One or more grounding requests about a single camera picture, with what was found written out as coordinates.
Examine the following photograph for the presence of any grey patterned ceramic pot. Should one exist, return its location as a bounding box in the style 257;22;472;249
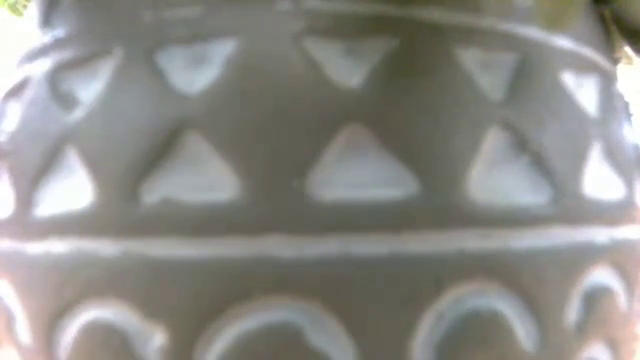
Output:
0;0;640;360

